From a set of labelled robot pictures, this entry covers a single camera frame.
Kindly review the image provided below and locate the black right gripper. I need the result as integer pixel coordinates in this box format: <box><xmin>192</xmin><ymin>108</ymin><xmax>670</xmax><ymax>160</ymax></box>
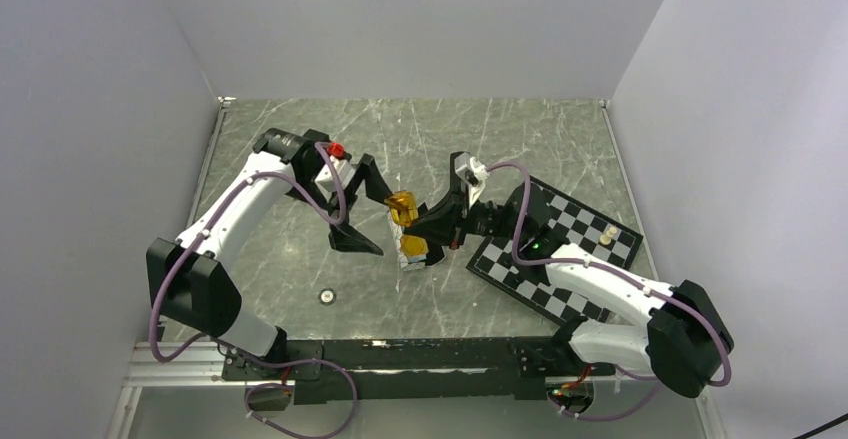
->
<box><xmin>405</xmin><ymin>181</ymin><xmax>527</xmax><ymax>250</ymax></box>

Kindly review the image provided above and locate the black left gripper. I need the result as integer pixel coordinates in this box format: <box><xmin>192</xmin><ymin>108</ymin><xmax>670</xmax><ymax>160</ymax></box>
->
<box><xmin>286</xmin><ymin>156</ymin><xmax>405</xmax><ymax>255</ymax></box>

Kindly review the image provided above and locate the white geometric glasses case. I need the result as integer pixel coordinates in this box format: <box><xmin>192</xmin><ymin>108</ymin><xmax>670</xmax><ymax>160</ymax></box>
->
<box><xmin>397</xmin><ymin>234</ymin><xmax>445</xmax><ymax>272</ymax></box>

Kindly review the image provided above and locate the black glasses case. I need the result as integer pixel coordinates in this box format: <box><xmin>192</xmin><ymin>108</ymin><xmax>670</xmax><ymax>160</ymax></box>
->
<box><xmin>449</xmin><ymin>151</ymin><xmax>475</xmax><ymax>189</ymax></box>

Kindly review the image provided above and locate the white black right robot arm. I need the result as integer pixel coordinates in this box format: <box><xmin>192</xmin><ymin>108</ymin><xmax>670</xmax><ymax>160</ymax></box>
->
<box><xmin>405</xmin><ymin>182</ymin><xmax>734</xmax><ymax>398</ymax></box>

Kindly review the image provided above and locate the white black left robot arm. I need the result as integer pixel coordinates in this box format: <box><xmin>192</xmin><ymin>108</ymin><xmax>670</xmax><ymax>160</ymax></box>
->
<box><xmin>146</xmin><ymin>128</ymin><xmax>392</xmax><ymax>379</ymax></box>

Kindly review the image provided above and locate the small round metal disc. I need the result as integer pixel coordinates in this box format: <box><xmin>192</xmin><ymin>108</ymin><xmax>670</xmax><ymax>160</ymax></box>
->
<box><xmin>319</xmin><ymin>288</ymin><xmax>336</xmax><ymax>305</ymax></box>

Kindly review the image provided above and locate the black white chessboard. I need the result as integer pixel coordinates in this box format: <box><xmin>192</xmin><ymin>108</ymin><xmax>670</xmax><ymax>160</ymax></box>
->
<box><xmin>465</xmin><ymin>175</ymin><xmax>645</xmax><ymax>328</ymax></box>

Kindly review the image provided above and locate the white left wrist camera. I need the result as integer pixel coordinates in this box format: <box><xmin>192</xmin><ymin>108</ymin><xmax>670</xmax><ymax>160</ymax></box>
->
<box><xmin>315</xmin><ymin>142</ymin><xmax>354</xmax><ymax>200</ymax></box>

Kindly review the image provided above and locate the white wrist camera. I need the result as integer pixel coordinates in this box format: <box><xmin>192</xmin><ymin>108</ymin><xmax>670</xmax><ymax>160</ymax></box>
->
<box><xmin>461</xmin><ymin>156</ymin><xmax>490</xmax><ymax>208</ymax></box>
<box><xmin>315</xmin><ymin>142</ymin><xmax>354</xmax><ymax>200</ymax></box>

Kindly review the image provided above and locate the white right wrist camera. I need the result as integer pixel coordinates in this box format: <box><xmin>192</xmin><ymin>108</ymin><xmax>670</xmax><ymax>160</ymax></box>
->
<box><xmin>461</xmin><ymin>156</ymin><xmax>490</xmax><ymax>208</ymax></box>

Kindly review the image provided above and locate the black table front rail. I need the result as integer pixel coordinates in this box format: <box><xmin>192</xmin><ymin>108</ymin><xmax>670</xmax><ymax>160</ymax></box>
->
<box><xmin>218</xmin><ymin>336</ymin><xmax>614</xmax><ymax>405</ymax></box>

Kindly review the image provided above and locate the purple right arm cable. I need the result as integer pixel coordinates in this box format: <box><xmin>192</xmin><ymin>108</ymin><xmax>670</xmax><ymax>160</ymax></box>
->
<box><xmin>486</xmin><ymin>160</ymin><xmax>733</xmax><ymax>423</ymax></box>

